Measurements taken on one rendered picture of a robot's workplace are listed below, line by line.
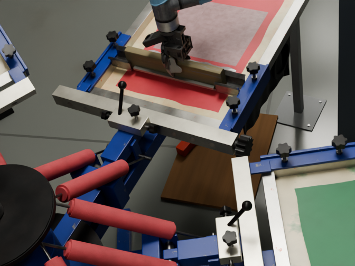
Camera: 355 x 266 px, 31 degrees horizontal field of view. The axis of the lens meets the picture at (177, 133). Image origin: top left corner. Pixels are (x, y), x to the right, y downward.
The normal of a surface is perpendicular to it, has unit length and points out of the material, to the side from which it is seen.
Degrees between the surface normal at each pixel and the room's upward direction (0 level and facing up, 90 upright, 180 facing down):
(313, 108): 0
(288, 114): 0
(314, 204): 0
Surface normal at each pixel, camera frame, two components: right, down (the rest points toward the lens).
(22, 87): 0.13, -0.23
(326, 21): -0.18, -0.64
